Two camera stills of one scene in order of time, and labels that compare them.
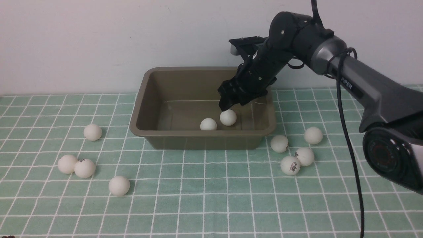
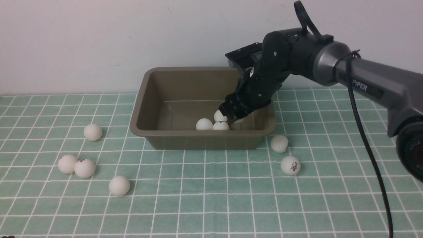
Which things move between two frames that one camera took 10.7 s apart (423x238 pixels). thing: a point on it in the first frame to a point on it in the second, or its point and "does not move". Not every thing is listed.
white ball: [313, 135] to [221, 125]
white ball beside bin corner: [279, 143] does not move
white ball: [119, 185] does not move
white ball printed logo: [290, 165] does not move
